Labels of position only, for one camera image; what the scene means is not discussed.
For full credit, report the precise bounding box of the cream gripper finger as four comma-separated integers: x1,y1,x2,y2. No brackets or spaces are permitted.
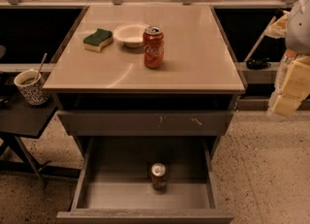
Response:
281,56,310,101
269,94,301,116

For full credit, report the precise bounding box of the orange soda can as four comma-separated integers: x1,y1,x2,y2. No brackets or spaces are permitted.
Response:
150,163,167,190

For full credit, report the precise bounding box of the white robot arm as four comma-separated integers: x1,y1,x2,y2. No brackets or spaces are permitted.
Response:
264,0,310,120

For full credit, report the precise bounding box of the grey drawer cabinet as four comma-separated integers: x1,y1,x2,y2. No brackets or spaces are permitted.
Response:
45,4,245,224

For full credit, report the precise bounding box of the red cola can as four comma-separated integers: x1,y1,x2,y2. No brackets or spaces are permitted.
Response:
143,26,164,69

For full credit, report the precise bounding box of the open middle drawer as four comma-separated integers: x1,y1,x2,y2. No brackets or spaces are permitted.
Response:
57,137,233,224

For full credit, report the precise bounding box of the closed top drawer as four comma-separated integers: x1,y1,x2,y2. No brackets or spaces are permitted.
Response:
57,111,233,137

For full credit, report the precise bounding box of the black object on ledge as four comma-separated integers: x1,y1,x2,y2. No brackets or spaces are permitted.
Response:
246,58,271,70

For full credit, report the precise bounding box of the white leaning rod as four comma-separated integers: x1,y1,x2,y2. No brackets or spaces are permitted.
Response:
244,16,276,62

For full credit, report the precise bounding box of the white paper bowl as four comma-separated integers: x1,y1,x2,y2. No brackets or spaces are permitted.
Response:
113,23,147,48

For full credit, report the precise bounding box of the green yellow sponge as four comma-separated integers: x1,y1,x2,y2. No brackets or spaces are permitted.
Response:
83,28,113,52

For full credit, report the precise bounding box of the wooden stir stick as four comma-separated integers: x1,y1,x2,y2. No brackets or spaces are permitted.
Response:
34,53,47,81

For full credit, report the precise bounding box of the patterned paper cup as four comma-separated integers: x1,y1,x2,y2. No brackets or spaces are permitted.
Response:
14,69,50,106

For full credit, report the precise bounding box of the dark side table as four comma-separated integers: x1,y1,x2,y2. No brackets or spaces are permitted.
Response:
0,72,81,183

